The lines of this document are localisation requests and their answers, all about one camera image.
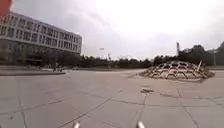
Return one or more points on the wooden lattice dome structure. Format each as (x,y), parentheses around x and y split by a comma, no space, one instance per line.
(176,70)

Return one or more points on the tall thin tower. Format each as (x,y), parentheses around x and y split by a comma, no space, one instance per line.
(178,47)

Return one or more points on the grey stone slab plaza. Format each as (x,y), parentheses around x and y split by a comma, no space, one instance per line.
(100,96)

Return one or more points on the red flag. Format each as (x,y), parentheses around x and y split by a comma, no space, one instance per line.
(4,7)

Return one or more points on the row of dark trees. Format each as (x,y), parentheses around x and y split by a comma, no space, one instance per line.
(126,62)

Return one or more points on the raised stone kerb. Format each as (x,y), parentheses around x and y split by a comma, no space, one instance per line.
(30,72)

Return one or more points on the large white banded building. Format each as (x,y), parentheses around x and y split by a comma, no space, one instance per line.
(30,36)

